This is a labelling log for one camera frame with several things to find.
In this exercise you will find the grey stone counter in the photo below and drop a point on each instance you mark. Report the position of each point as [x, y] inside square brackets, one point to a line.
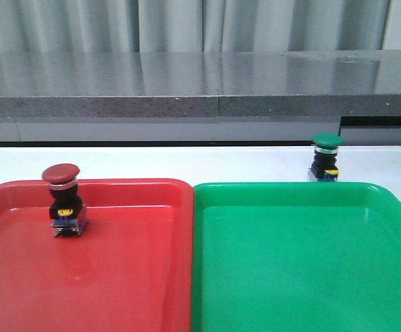
[65, 98]

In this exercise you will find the red mushroom push button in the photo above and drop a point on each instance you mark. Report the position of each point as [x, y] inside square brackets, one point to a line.
[68, 211]

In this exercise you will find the green plastic tray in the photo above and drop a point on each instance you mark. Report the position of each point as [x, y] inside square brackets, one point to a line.
[296, 257]

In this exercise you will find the green mushroom push button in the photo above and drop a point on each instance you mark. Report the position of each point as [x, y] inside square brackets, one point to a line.
[323, 168]

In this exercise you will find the red plastic tray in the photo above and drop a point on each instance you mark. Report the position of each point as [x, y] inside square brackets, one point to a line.
[130, 270]

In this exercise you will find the grey pleated curtain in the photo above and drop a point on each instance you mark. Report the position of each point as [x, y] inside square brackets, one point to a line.
[191, 26]

